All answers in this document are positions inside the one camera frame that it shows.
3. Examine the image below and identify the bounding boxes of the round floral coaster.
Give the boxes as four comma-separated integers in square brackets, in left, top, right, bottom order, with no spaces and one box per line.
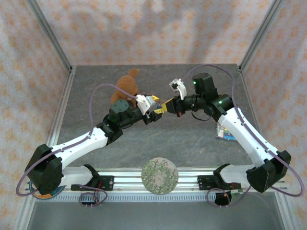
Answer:
[141,157,179,194]

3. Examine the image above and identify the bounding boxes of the short purple cable loop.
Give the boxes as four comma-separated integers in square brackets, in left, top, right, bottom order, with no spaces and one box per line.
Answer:
[78,184,108,208]
[206,185,251,208]

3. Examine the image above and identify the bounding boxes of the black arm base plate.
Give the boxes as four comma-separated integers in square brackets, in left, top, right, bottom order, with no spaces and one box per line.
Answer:
[71,175,115,192]
[197,174,242,192]

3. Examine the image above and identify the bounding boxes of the colourful crayon box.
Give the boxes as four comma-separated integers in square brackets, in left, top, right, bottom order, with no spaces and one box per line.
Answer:
[215,122,236,141]

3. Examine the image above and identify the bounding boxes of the aluminium frame post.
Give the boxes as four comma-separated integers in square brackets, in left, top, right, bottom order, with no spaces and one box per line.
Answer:
[238,0,286,72]
[25,0,73,71]

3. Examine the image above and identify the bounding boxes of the aluminium table side rail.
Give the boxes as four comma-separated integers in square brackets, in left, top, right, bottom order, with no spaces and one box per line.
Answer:
[13,66,77,230]
[238,66,297,230]

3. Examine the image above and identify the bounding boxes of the grey slotted cable duct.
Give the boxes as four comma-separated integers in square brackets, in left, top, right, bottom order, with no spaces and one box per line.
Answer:
[31,193,276,202]

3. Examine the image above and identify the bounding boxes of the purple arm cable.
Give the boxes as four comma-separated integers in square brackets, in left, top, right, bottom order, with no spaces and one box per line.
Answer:
[181,64,305,197]
[15,83,141,197]

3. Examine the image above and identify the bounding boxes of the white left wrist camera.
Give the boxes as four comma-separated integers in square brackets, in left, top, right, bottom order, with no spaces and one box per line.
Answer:
[135,94,155,115]

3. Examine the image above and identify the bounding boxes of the round colourful disc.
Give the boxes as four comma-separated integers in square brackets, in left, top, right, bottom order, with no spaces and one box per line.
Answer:
[28,181,67,200]

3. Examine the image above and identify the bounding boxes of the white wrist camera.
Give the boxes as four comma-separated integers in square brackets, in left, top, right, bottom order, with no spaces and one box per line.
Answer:
[135,94,155,115]
[169,78,187,101]

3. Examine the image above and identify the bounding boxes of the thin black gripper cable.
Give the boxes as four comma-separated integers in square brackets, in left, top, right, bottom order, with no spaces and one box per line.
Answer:
[191,110,213,122]

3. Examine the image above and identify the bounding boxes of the brown teddy bear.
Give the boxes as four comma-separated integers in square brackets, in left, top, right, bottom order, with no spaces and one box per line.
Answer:
[110,68,141,107]

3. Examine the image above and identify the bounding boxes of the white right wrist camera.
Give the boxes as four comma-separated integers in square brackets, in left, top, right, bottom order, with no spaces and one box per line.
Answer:
[169,78,187,101]

